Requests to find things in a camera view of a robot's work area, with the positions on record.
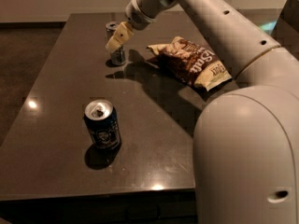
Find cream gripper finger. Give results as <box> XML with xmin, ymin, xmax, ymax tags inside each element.
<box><xmin>106</xmin><ymin>21</ymin><xmax>134</xmax><ymax>53</ymax></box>

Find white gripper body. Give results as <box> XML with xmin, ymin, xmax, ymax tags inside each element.
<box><xmin>125</xmin><ymin>0</ymin><xmax>176</xmax><ymax>31</ymax></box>

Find silver redbull can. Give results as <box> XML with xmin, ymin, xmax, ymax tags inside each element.
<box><xmin>106</xmin><ymin>21</ymin><xmax>126</xmax><ymax>66</ymax></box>

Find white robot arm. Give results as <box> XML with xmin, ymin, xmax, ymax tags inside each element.
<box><xmin>107</xmin><ymin>0</ymin><xmax>299</xmax><ymax>224</ymax></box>

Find blue pepsi can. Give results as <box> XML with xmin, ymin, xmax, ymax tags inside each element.
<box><xmin>84</xmin><ymin>99</ymin><xmax>121</xmax><ymax>149</ymax></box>

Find brown chip bag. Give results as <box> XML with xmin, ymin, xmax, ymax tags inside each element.
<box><xmin>148</xmin><ymin>36</ymin><xmax>232</xmax><ymax>91</ymax></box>

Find dark cabinet drawers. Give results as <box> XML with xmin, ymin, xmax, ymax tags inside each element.
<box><xmin>0</xmin><ymin>190</ymin><xmax>197</xmax><ymax>224</ymax></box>

